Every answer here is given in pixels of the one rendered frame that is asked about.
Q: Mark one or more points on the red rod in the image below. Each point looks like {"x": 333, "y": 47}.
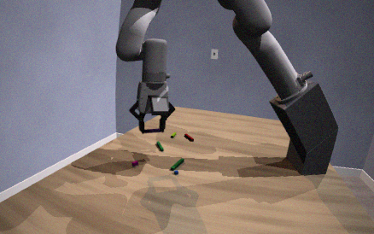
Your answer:
{"x": 189, "y": 137}

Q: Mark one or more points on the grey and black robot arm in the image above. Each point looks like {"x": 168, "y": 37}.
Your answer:
{"x": 251, "y": 24}

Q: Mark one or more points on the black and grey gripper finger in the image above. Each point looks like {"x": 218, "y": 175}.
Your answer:
{"x": 164, "y": 117}
{"x": 140, "y": 118}

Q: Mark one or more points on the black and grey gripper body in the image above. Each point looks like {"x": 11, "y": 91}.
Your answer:
{"x": 147, "y": 88}

